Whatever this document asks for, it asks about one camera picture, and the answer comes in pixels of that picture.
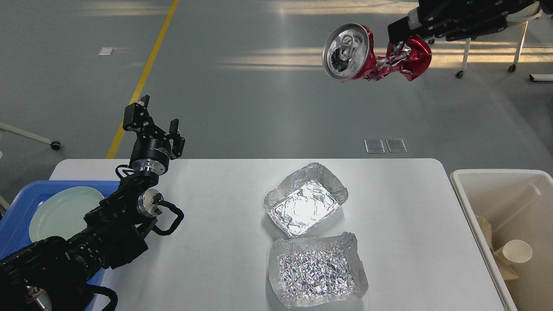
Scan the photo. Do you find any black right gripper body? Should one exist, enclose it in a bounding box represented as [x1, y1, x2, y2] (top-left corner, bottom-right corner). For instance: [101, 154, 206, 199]
[417, 0, 535, 41]

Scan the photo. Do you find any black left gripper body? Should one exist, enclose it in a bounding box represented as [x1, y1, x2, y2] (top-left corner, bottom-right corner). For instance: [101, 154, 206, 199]
[130, 131, 185, 176]

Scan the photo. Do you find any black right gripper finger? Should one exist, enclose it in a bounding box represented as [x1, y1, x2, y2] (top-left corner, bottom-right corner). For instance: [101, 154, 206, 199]
[388, 9, 437, 44]

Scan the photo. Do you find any crushed red soda can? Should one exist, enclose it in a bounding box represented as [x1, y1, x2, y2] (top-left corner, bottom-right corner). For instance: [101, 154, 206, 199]
[322, 23, 432, 81]

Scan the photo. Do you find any light green plate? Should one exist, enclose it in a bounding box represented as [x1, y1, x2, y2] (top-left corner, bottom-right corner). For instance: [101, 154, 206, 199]
[29, 186, 105, 242]

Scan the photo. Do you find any aluminium foil tray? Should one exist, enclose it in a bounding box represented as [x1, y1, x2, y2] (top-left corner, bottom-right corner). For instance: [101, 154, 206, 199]
[263, 162, 348, 238]
[268, 232, 368, 308]

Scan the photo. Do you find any white paper cup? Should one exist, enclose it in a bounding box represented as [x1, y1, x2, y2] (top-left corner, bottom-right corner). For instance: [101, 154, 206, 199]
[493, 239, 533, 265]

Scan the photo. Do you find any brown paper bag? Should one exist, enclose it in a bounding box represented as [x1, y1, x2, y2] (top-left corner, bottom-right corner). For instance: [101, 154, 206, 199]
[476, 215, 519, 281]

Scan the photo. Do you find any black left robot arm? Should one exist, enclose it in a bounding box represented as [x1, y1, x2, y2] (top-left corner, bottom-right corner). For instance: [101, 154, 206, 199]
[1, 95, 185, 311]

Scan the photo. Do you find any white office chair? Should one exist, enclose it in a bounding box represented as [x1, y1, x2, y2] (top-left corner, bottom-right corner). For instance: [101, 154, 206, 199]
[427, 4, 552, 79]

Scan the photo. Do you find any white chair at left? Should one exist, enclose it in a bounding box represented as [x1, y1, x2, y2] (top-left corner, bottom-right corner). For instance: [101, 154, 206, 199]
[1, 123, 61, 210]

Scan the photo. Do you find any white bar on floor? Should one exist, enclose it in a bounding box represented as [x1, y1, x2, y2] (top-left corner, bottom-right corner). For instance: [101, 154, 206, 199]
[529, 73, 553, 82]

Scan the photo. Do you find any blue plastic tray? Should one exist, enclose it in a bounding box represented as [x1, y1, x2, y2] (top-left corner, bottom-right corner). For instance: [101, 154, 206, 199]
[1, 181, 127, 311]

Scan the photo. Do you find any white plastic bin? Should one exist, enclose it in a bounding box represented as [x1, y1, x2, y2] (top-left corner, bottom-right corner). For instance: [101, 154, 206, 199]
[451, 169, 553, 311]

